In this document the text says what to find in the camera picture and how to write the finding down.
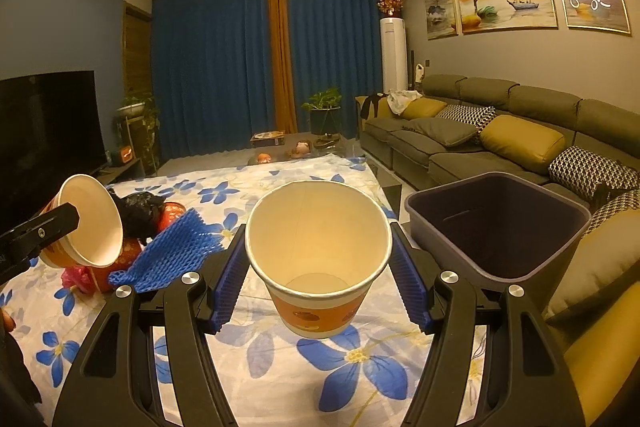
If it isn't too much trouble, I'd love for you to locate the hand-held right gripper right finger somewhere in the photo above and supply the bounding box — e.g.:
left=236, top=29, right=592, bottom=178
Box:
left=389, top=222, right=586, bottom=427

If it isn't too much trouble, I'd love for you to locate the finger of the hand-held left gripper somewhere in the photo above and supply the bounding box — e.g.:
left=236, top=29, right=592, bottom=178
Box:
left=0, top=202, right=81, bottom=285

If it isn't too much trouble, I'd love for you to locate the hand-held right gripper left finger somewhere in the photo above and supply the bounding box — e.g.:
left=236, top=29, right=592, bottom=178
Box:
left=52, top=223, right=248, bottom=427

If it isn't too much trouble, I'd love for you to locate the orange paper cup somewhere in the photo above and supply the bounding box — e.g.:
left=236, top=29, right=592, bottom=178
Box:
left=37, top=174, right=124, bottom=269
left=245, top=181, right=393, bottom=340

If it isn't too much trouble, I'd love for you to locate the grey plastic bin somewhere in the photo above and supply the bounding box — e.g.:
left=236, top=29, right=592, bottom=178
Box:
left=404, top=172, right=592, bottom=290

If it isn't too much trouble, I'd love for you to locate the small pink crumpled bag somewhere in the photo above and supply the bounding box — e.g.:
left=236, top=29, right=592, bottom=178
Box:
left=61, top=267, right=93, bottom=293

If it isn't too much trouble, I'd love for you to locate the blue foam net sleeve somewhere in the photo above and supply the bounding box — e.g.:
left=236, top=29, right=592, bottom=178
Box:
left=107, top=208, right=223, bottom=294

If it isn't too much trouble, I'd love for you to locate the blue floral bed sheet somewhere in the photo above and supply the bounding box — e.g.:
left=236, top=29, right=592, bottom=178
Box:
left=0, top=153, right=488, bottom=427

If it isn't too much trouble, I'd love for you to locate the black plastic bag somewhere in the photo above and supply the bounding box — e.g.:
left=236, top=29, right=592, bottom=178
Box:
left=107, top=188, right=168, bottom=244

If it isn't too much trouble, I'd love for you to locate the tv stand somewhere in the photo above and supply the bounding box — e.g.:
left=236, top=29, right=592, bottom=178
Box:
left=95, top=157, right=143, bottom=185

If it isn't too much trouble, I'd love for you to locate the black television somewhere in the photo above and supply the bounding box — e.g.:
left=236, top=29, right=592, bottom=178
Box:
left=0, top=69, right=106, bottom=220

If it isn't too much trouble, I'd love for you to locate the trailing plant on stand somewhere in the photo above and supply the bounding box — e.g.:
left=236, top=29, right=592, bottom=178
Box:
left=116, top=93, right=162, bottom=175

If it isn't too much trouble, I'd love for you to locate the flat printed box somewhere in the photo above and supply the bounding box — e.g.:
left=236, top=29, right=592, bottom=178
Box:
left=251, top=132, right=287, bottom=148

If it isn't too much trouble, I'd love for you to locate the grey pillow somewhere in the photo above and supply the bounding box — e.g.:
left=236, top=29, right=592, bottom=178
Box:
left=402, top=118, right=480, bottom=146

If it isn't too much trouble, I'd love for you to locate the black garment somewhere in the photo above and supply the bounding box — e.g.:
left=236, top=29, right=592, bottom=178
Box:
left=361, top=94, right=391, bottom=130

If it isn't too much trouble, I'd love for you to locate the large yellow pillow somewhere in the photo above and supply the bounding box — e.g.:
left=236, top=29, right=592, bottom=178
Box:
left=480, top=114, right=566, bottom=175

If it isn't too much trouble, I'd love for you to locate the white cloth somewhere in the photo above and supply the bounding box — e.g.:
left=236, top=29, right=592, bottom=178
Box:
left=387, top=89, right=423, bottom=115

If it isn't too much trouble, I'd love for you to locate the potted plant dark pot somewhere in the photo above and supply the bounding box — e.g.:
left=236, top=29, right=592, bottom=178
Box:
left=301, top=88, right=345, bottom=136

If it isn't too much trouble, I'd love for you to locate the beige pillow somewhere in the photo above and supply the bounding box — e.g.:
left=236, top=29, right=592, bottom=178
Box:
left=542, top=207, right=640, bottom=320

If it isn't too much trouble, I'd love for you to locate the brown wooden blind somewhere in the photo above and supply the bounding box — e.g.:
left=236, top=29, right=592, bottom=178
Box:
left=122, top=2, right=152, bottom=100

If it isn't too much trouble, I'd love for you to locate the large houndstooth pillow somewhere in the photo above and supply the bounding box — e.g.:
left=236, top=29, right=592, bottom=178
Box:
left=548, top=146, right=640, bottom=202

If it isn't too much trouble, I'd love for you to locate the blue curtain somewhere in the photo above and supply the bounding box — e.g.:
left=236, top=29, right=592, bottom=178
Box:
left=287, top=0, right=401, bottom=140
left=151, top=0, right=278, bottom=158

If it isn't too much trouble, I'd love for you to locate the grey sectional sofa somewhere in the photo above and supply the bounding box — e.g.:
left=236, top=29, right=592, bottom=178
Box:
left=355, top=74, right=640, bottom=427

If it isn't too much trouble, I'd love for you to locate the white floor air conditioner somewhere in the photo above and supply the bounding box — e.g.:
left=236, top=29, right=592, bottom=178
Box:
left=380, top=18, right=408, bottom=95

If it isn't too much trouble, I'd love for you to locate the orange curtain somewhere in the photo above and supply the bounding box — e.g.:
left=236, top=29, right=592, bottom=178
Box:
left=266, top=0, right=298, bottom=132

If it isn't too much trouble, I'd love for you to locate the small landscape painting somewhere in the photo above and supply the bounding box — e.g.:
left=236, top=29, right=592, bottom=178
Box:
left=422, top=0, right=459, bottom=40

